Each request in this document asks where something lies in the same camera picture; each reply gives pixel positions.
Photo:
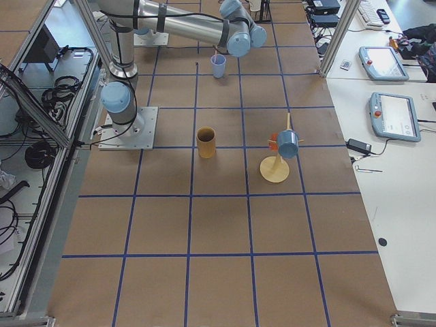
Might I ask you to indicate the light blue plastic cup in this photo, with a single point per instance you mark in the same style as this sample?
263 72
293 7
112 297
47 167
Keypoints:
218 69

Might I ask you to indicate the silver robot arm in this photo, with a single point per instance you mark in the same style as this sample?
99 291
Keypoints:
151 23
146 33

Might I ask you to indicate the bamboo chopstick holder cup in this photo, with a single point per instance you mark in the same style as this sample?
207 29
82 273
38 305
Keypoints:
206 142

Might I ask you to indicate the wooden cup tree stand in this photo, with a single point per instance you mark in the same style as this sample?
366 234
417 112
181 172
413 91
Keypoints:
275 169

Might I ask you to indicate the orange cup on stand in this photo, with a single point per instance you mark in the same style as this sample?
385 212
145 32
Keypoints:
272 142

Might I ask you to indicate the blue cup on stand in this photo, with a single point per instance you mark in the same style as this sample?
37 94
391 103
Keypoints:
287 142

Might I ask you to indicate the black power adapter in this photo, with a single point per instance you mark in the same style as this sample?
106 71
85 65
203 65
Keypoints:
358 146

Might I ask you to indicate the metal hex key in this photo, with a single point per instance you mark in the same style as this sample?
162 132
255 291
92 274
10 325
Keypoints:
366 170

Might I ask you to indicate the near teach pendant tablet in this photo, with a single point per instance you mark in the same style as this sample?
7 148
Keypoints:
394 116

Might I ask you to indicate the teach pendant tablet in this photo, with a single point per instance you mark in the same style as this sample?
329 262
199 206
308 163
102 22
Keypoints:
382 64
394 116

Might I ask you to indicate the far teach pendant tablet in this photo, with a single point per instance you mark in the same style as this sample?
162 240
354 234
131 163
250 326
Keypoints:
382 64

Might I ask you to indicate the white keyboard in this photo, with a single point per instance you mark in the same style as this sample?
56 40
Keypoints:
368 16

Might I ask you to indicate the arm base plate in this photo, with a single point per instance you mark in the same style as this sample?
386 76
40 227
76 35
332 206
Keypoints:
161 40
138 136

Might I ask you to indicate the black wire mug rack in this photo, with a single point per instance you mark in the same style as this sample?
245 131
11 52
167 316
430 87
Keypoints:
260 10

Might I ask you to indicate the aluminium frame post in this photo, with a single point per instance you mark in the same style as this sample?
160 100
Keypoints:
349 10

